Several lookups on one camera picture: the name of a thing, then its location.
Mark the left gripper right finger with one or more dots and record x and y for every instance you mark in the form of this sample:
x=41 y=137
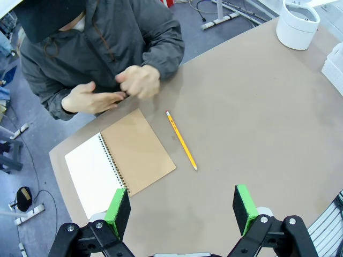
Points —
x=244 y=208

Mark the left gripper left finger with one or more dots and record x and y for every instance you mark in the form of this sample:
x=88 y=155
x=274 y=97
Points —
x=118 y=211

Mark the spiral notebook kraft cover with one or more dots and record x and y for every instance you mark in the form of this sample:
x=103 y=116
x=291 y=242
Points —
x=139 y=150

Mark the yellow pencil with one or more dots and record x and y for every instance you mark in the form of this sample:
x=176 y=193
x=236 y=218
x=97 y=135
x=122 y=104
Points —
x=182 y=140

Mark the person's left forearm grey sleeve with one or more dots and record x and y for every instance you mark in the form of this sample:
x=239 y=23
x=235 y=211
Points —
x=166 y=53

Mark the person's right forearm grey sleeve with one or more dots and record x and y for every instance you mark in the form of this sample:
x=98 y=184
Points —
x=48 y=99

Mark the person's right hand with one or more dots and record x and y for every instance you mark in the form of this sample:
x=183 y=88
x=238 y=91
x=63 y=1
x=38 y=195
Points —
x=85 y=101

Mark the person's left hand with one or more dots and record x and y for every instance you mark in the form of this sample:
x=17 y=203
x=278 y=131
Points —
x=142 y=80

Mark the white desk foot bar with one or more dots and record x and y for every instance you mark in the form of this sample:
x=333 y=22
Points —
x=29 y=214
x=21 y=131

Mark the black oval floor device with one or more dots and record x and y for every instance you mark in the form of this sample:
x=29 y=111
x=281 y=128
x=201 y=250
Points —
x=22 y=203

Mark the grey plastic stool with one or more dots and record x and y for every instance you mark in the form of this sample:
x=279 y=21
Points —
x=10 y=160

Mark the white perforated plastic basket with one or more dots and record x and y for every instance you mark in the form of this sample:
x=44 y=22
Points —
x=335 y=69

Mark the grey zip jacket torso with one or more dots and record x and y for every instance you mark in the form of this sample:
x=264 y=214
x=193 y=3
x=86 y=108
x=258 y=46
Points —
x=120 y=34

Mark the white lidded trash bin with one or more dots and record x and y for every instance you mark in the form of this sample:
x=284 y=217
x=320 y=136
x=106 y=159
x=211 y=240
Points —
x=294 y=34

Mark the black baseball cap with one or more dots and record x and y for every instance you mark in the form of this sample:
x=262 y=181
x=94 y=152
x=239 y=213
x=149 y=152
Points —
x=45 y=18

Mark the grey slotted aluminium base plate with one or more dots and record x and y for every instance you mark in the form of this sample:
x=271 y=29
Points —
x=327 y=230

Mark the white stand post with foot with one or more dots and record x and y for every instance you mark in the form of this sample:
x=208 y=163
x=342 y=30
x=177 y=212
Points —
x=220 y=13

